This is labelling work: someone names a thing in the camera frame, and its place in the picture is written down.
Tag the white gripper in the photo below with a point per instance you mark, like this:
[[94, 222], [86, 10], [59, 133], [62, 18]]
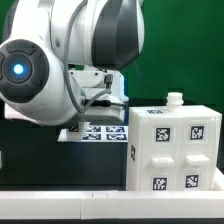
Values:
[[103, 106]]

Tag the long white door panel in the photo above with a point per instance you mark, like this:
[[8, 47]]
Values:
[[159, 154]]

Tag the white cabinet body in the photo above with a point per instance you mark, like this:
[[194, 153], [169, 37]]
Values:
[[139, 116]]

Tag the short white door panel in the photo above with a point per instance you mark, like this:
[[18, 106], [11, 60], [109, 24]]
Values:
[[198, 144]]

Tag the white cabinet top block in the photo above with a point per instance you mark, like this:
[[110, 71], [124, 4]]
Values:
[[79, 127]]

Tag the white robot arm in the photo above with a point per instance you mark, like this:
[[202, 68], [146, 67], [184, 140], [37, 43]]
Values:
[[60, 60]]

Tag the white marker base sheet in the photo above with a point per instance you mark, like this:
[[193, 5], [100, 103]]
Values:
[[96, 134]]

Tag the white threaded knob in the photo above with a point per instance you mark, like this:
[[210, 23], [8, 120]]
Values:
[[174, 101]]

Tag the white front fence bar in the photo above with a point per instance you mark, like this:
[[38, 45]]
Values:
[[110, 205]]

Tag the white fence bar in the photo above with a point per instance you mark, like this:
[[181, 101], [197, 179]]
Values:
[[218, 180], [110, 205]]

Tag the white right fence bar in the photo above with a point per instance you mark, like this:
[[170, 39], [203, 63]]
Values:
[[218, 180]]

